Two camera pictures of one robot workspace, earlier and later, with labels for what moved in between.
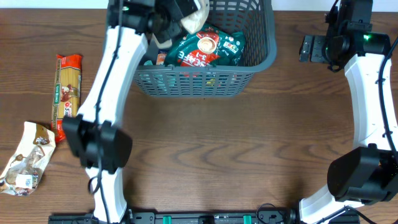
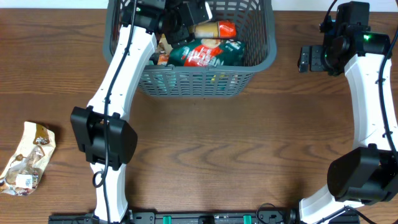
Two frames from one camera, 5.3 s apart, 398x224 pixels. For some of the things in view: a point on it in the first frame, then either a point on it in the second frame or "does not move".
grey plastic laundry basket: [256, 18] does not move
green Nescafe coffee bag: [210, 46] does not move
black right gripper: [311, 48] → [310, 58]
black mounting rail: [197, 218] does not move
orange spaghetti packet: [68, 89] → [213, 30]
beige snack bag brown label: [37, 145] does not move
